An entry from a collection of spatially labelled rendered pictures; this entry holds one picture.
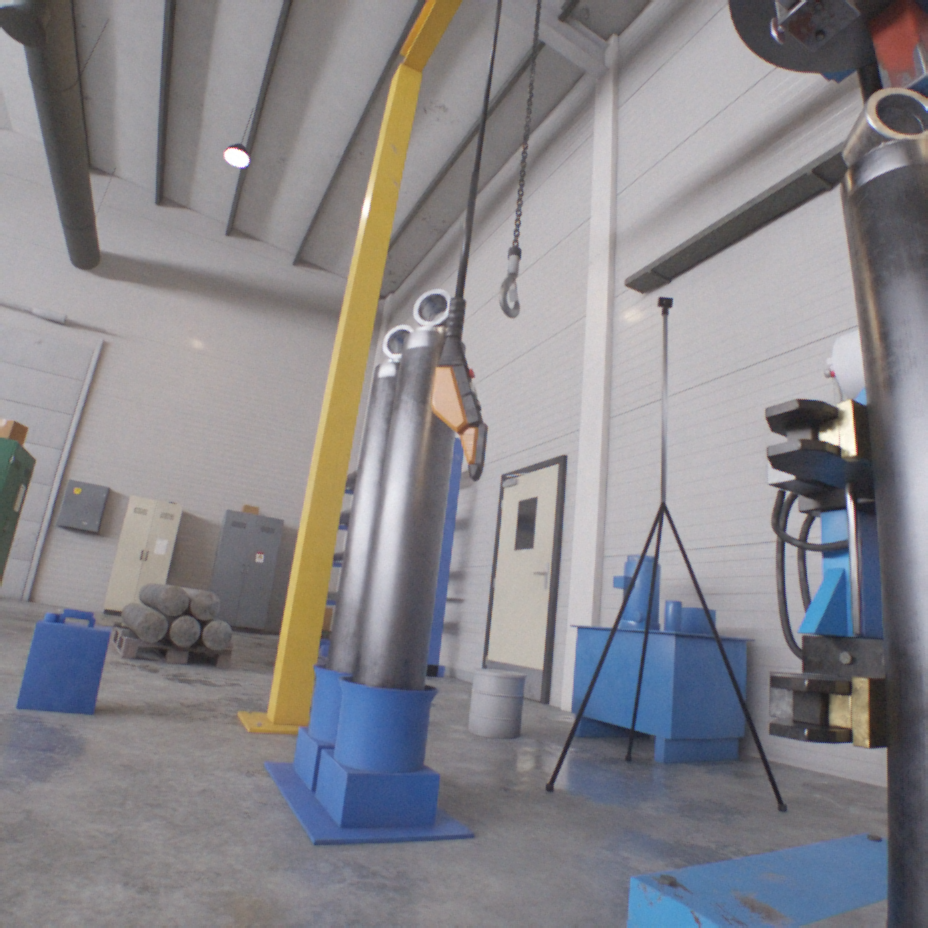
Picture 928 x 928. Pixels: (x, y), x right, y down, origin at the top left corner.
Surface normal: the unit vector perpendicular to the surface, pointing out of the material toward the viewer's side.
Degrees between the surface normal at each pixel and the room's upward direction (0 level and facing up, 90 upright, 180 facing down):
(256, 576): 90
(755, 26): 180
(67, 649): 90
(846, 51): 180
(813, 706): 90
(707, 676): 90
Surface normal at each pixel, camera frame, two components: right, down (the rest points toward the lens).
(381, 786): 0.47, -0.22
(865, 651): -0.88, -0.23
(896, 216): -0.71, -0.28
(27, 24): -0.11, 0.95
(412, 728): 0.72, -0.13
